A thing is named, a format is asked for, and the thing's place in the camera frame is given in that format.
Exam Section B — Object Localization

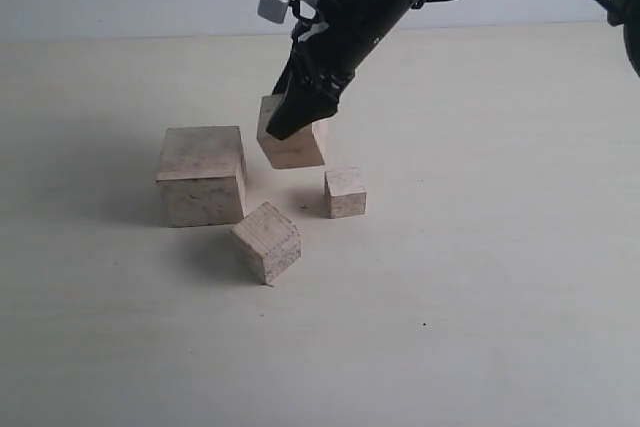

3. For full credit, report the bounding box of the second largest wooden cube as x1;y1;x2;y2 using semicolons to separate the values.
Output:
256;95;329;170

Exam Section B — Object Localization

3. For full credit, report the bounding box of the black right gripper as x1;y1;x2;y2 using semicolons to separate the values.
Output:
266;0;385;140

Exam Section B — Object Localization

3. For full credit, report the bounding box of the third largest wooden cube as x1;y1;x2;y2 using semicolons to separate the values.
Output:
231;202;302;285

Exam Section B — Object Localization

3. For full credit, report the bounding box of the smallest wooden cube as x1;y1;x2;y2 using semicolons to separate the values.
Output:
324;167;367;219

